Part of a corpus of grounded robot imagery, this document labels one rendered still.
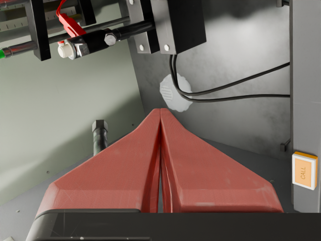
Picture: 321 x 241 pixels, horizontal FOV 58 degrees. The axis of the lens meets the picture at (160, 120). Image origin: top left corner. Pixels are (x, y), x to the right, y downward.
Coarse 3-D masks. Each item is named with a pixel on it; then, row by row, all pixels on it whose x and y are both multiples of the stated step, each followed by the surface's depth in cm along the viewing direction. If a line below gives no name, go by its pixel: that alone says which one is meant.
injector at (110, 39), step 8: (136, 24) 45; (144, 24) 46; (152, 24) 47; (96, 32) 41; (104, 32) 41; (112, 32) 42; (120, 32) 43; (128, 32) 44; (136, 32) 45; (64, 40) 39; (72, 40) 38; (80, 40) 39; (88, 40) 40; (96, 40) 40; (104, 40) 41; (112, 40) 40; (120, 40) 44; (72, 48) 38; (88, 48) 40; (96, 48) 41; (104, 48) 42; (80, 56) 40
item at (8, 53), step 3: (3, 48) 51; (6, 48) 51; (0, 51) 51; (3, 51) 51; (6, 51) 51; (9, 51) 52; (0, 54) 51; (3, 54) 51; (6, 54) 51; (9, 54) 52; (0, 57) 51; (3, 57) 52; (6, 57) 52
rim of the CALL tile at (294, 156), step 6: (294, 156) 41; (300, 156) 40; (294, 162) 41; (312, 162) 39; (294, 168) 42; (312, 168) 39; (294, 174) 42; (312, 174) 40; (294, 180) 42; (312, 180) 40; (306, 186) 41; (312, 186) 41
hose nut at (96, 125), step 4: (96, 120) 41; (100, 120) 41; (104, 120) 41; (92, 124) 41; (96, 124) 40; (100, 124) 40; (104, 124) 40; (92, 128) 41; (96, 128) 40; (104, 128) 40
